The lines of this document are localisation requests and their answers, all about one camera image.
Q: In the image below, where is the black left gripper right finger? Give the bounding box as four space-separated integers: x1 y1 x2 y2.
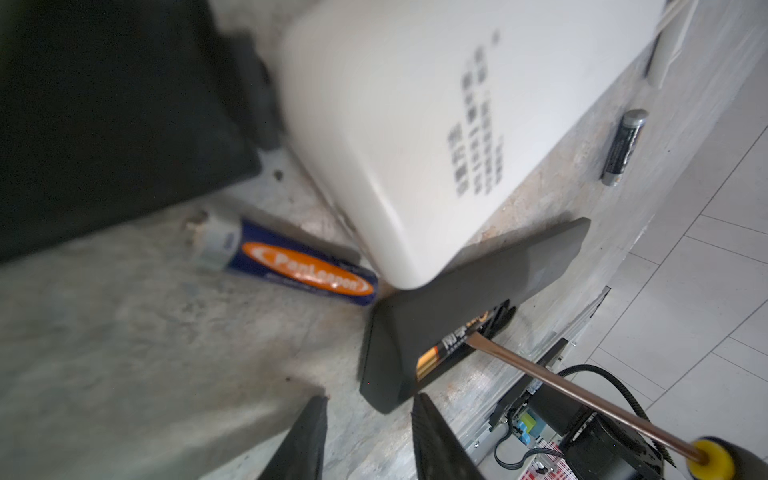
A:
411 393 484 480

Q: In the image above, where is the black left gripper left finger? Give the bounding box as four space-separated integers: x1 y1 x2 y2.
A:
258 396 328 480

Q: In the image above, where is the black remote control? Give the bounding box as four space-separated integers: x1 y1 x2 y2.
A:
360 217 591 414

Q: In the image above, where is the orange battery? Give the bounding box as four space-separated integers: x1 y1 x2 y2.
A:
184 207 378 306

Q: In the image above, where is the black yellow screwdriver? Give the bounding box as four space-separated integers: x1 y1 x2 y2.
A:
466 333 767 479

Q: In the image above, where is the white remote control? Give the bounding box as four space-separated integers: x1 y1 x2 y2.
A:
276 1 664 289

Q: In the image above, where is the black remote battery cover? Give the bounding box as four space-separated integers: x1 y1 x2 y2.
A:
1 1 282 261

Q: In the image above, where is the white battery cover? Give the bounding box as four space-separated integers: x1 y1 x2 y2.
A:
646 0 699 89

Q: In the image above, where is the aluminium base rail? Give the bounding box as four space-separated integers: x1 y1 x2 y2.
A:
461 285 613 466

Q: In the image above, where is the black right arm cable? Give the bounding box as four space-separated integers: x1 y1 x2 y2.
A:
493 364 678 472

